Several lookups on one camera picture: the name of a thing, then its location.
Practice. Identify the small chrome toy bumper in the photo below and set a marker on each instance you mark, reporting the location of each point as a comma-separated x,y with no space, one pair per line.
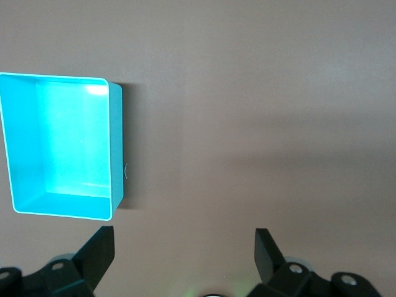
125,171

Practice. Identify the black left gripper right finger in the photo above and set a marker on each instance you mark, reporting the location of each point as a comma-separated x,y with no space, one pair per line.
269,260

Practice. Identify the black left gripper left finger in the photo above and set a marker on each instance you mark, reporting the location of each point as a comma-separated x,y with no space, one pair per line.
92,260

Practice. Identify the teal plastic storage box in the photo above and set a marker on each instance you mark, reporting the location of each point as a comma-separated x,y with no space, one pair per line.
62,139

